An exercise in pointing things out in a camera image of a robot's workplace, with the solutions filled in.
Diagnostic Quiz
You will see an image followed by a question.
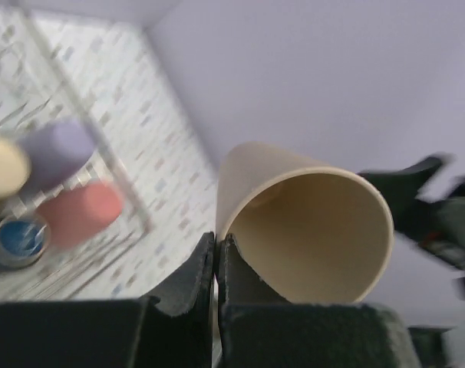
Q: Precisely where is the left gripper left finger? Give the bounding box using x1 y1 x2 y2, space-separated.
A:
0 232 215 367

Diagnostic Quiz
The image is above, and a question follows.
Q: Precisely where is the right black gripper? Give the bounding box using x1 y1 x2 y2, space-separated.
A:
358 153 465 295

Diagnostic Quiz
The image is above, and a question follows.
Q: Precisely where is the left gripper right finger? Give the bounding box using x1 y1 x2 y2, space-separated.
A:
216 234 420 367

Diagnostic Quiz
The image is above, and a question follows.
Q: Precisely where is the tall beige cup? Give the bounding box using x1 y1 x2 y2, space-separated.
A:
216 142 394 303

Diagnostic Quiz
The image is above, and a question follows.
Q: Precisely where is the coral pink cup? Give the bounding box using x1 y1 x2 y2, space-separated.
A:
35 181 124 251

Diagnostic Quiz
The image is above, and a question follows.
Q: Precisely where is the black mug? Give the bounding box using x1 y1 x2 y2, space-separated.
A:
0 214 51 269

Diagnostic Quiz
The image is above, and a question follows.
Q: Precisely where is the lavender plastic cup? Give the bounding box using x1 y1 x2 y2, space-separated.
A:
17 117 97 195

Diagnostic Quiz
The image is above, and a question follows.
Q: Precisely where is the steel cup with brown band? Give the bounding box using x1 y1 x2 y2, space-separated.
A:
0 138 31 201

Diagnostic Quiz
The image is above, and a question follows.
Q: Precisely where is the wire dish rack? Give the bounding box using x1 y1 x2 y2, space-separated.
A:
0 7 155 304

